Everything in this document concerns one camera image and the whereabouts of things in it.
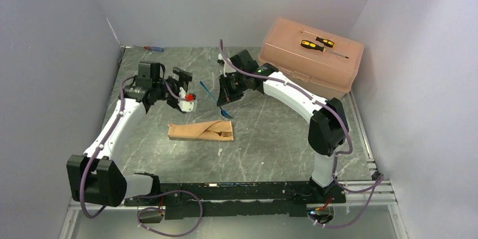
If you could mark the large yellow black screwdriver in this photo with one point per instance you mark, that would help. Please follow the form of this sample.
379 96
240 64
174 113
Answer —
312 46

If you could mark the red blue screwdriver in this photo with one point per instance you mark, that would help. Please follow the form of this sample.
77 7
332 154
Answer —
153 48

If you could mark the aluminium frame rail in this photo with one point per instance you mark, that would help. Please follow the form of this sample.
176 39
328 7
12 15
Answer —
370 211

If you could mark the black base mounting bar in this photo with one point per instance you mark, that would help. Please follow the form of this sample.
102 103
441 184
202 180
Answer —
292 198

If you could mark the peach plastic toolbox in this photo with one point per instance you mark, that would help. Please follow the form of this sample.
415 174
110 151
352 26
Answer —
322 73

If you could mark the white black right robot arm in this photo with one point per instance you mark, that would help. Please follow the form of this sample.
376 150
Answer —
327 122

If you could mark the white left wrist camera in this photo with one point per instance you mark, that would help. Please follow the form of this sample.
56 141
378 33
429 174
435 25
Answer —
187 102

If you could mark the small yellow black screwdriver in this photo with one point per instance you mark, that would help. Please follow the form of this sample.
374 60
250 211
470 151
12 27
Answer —
326 42

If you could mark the peach satin napkin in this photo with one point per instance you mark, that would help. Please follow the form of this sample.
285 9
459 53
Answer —
197 131

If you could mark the gold metal fork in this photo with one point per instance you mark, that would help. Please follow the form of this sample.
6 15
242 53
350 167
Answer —
224 134

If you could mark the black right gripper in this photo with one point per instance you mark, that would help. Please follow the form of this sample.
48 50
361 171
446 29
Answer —
226 94

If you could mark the blue plastic fork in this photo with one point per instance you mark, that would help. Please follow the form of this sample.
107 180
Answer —
223 112

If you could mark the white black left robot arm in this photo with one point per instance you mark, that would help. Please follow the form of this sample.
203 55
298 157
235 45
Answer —
95 176

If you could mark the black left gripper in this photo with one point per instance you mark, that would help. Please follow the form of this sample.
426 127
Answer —
184 78

